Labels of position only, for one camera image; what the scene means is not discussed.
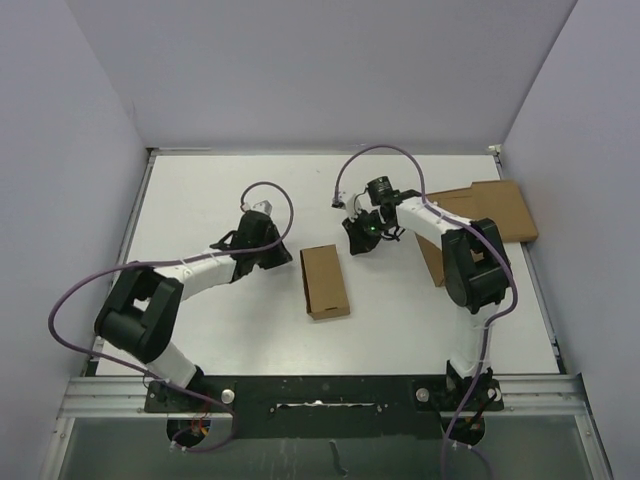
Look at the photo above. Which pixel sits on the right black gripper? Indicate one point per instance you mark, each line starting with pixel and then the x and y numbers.
pixel 358 243

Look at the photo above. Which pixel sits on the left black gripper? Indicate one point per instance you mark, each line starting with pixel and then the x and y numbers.
pixel 281 256

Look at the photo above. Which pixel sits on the brown cardboard box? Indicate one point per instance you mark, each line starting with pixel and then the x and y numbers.
pixel 323 282

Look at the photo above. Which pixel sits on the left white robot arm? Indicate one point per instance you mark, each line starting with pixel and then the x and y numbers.
pixel 140 312

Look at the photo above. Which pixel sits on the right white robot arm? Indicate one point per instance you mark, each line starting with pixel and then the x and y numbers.
pixel 476 269

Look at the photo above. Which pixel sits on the flat cardboard stack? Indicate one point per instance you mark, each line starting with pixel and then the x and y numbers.
pixel 499 200

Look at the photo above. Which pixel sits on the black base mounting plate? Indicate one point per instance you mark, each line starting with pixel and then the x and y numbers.
pixel 331 407

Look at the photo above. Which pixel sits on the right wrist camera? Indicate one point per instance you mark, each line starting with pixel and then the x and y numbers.
pixel 350 203

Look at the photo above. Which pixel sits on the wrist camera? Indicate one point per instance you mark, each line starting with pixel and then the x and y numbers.
pixel 350 203
pixel 263 207

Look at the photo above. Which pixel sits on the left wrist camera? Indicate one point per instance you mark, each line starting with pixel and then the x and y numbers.
pixel 263 207

